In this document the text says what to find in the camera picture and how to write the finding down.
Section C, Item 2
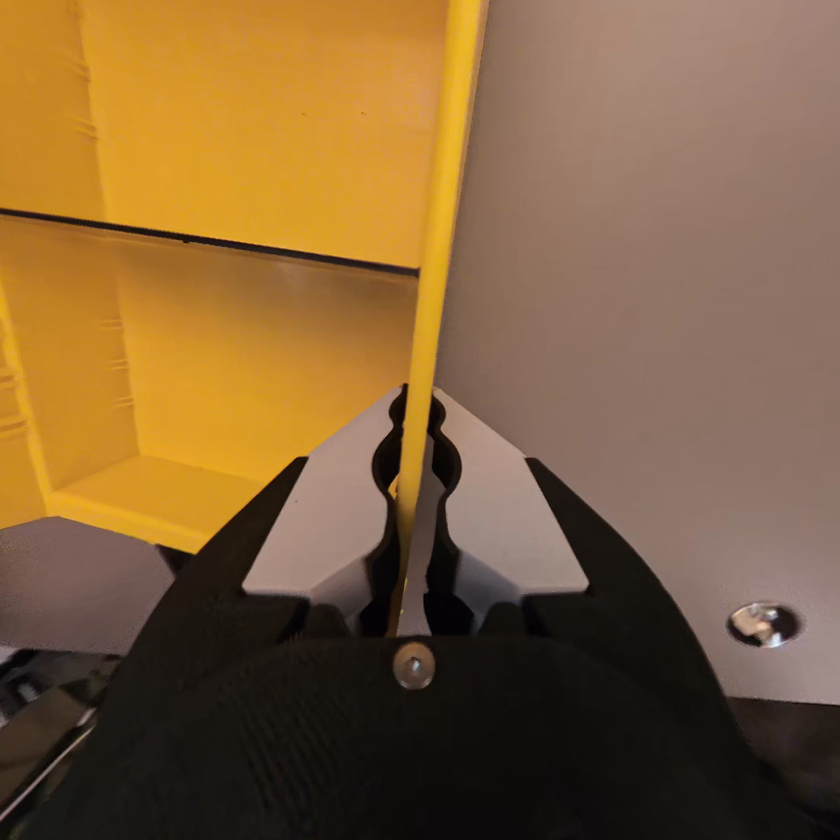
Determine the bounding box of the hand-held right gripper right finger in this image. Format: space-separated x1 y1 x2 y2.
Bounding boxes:
425 387 590 636

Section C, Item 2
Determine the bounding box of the black plastic bin divider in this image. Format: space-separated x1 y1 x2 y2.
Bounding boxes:
0 207 421 278

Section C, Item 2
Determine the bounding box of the yellow bin with black divider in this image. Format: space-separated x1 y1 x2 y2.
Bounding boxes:
0 0 491 639

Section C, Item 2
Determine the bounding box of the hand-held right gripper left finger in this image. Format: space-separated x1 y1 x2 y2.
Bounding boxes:
241 385 409 636

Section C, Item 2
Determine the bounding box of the shiny dark metal frame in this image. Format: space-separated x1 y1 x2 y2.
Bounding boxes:
0 648 120 829

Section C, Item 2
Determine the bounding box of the round metal table grommet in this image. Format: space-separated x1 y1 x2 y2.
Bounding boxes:
726 600 803 649

